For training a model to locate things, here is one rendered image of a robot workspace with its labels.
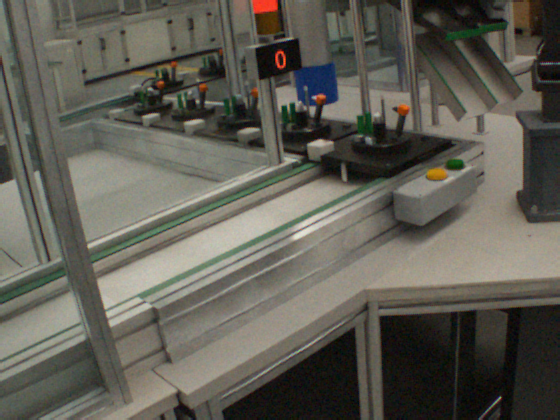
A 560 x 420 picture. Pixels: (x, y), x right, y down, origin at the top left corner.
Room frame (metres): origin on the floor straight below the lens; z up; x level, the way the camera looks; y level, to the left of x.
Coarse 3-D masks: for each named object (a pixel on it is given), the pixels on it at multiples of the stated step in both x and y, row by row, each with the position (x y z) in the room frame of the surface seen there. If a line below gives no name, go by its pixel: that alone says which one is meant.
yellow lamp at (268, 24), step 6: (264, 12) 1.35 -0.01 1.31; (270, 12) 1.35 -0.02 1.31; (276, 12) 1.36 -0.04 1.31; (258, 18) 1.35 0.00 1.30; (264, 18) 1.35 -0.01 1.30; (270, 18) 1.35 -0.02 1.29; (276, 18) 1.36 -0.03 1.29; (258, 24) 1.35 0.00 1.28; (264, 24) 1.35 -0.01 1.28; (270, 24) 1.35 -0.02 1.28; (276, 24) 1.35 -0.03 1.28; (258, 30) 1.36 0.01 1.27; (264, 30) 1.35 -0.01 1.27; (270, 30) 1.35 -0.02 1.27; (276, 30) 1.35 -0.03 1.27
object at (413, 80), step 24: (408, 0) 1.55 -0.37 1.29; (360, 24) 1.69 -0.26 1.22; (408, 24) 1.55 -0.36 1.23; (360, 48) 1.68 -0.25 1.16; (408, 48) 1.56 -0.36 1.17; (360, 72) 1.69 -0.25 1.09; (408, 72) 1.56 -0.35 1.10; (432, 96) 1.90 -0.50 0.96; (432, 120) 1.90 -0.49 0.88; (480, 120) 1.76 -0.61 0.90
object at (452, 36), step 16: (384, 0) 1.66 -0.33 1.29; (400, 0) 1.61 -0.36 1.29; (416, 0) 1.69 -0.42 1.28; (432, 0) 1.68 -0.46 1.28; (448, 0) 1.63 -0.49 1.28; (416, 16) 1.56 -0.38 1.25; (432, 16) 1.61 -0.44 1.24; (448, 16) 1.62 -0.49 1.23; (432, 32) 1.52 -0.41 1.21; (448, 32) 1.53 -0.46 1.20; (464, 32) 1.50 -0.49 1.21
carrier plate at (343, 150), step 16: (336, 144) 1.45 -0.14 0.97; (416, 144) 1.38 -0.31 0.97; (432, 144) 1.37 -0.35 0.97; (448, 144) 1.38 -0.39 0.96; (336, 160) 1.35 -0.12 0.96; (352, 160) 1.32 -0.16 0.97; (368, 160) 1.31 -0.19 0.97; (384, 160) 1.29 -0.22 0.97; (400, 160) 1.28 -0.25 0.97; (416, 160) 1.29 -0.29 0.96; (384, 176) 1.24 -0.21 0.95
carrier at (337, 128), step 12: (300, 108) 1.59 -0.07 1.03; (288, 120) 1.62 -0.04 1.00; (300, 120) 1.58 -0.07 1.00; (312, 120) 1.62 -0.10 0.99; (324, 120) 1.61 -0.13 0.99; (336, 120) 1.67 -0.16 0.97; (288, 132) 1.54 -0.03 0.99; (300, 132) 1.53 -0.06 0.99; (312, 132) 1.53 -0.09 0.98; (324, 132) 1.55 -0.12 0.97; (336, 132) 1.55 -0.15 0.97; (348, 132) 1.54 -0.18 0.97; (288, 144) 1.50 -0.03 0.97; (300, 144) 1.48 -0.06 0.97
